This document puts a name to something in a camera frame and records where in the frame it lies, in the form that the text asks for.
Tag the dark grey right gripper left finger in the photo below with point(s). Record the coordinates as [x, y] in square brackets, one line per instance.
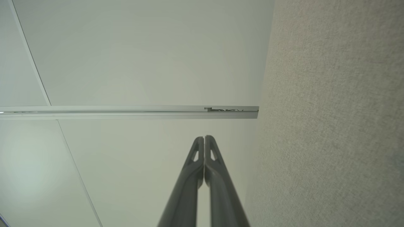
[186, 195]

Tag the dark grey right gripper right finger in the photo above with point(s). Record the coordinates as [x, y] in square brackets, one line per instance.
[222, 195]

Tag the grey metal partition post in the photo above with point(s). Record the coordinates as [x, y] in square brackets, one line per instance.
[126, 112]

